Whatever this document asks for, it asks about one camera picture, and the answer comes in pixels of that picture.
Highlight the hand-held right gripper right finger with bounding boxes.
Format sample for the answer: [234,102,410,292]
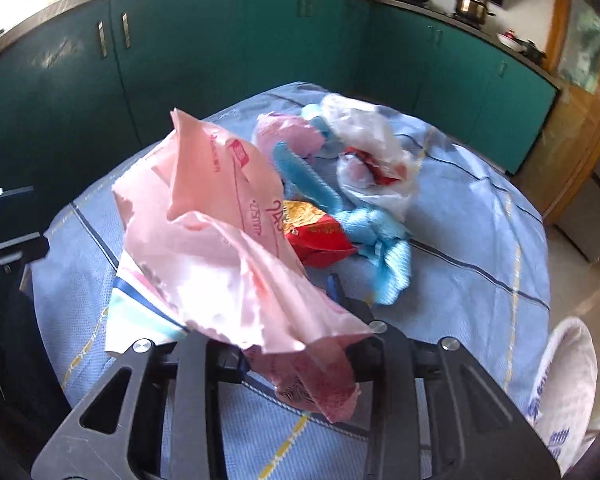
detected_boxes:
[326,273,563,480]

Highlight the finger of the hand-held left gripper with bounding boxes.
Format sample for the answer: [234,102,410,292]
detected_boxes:
[0,233,50,274]
[0,183,35,222]

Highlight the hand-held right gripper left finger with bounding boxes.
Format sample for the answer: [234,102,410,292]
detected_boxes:
[30,331,249,480]

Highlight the red snack packet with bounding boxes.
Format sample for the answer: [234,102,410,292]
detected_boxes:
[281,200,359,267]

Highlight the white blue striped wrapper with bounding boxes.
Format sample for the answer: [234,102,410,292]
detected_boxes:
[104,252,191,357]

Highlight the large pink plastic bag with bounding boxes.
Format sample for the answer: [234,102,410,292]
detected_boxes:
[111,107,373,423]

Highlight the clear white plastic bag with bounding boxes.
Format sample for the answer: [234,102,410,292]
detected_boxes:
[321,92,418,223]

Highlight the waste bin with white liner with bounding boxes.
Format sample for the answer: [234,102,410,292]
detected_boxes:
[534,316,597,478]

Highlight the light blue fuzzy cloth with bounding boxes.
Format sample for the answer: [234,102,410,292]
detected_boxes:
[272,104,415,307]

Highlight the small red wrapper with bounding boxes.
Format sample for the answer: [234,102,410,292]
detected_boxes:
[344,146,401,186]

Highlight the blue checked tablecloth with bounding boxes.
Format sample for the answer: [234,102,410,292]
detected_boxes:
[30,81,553,480]

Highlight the small crumpled pink bag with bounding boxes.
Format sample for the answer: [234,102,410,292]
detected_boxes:
[254,112,326,166]

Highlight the teal base cabinets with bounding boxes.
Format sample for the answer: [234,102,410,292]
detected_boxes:
[0,0,562,241]

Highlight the grey kitchen countertop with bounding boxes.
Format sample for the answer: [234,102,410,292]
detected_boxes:
[0,0,565,92]

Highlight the dark lidded pot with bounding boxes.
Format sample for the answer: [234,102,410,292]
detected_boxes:
[522,40,548,64]

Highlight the steel cooking pot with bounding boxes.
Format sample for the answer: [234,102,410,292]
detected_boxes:
[449,0,496,23]

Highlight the yellow wooden door frame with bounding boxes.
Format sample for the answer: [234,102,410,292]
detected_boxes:
[510,0,600,226]

